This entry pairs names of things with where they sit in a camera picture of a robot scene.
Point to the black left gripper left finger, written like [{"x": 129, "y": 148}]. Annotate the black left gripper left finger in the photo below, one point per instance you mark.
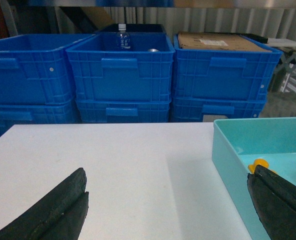
[{"x": 59, "y": 215}]

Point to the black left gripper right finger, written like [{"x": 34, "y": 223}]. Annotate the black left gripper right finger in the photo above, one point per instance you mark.
[{"x": 274, "y": 200}]

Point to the yellow toy block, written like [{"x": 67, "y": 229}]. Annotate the yellow toy block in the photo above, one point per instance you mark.
[{"x": 259, "y": 162}]

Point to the teal plastic bin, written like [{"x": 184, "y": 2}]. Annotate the teal plastic bin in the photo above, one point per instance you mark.
[{"x": 237, "y": 143}]

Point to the blue crate lower middle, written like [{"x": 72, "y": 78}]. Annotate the blue crate lower middle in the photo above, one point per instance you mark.
[{"x": 101, "y": 112}]

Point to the blue crate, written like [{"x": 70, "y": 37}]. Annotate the blue crate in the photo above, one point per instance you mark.
[
  {"x": 101, "y": 112},
  {"x": 187, "y": 110},
  {"x": 35, "y": 69},
  {"x": 102, "y": 72},
  {"x": 223, "y": 74},
  {"x": 66, "y": 113}
]

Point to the blue crate lower left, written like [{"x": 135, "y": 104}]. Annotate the blue crate lower left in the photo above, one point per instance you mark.
[{"x": 66, "y": 113}]

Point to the expandable roller conveyor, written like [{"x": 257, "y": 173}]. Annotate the expandable roller conveyor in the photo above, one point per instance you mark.
[{"x": 284, "y": 75}]

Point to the blue crate lower right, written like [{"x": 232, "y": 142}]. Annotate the blue crate lower right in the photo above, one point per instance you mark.
[{"x": 187, "y": 110}]

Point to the blue crate upper middle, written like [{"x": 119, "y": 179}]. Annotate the blue crate upper middle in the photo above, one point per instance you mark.
[{"x": 102, "y": 72}]

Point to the blue crate upper left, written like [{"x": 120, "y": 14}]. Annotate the blue crate upper left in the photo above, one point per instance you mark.
[{"x": 35, "y": 69}]

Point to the blue crate upper right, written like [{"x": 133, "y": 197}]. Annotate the blue crate upper right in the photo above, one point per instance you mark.
[{"x": 223, "y": 74}]

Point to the black tray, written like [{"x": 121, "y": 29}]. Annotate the black tray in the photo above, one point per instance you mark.
[{"x": 255, "y": 37}]

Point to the brown cardboard sheet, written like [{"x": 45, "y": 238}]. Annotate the brown cardboard sheet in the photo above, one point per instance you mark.
[{"x": 217, "y": 42}]

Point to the clear water bottle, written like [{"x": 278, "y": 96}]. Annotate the clear water bottle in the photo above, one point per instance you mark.
[{"x": 123, "y": 39}]

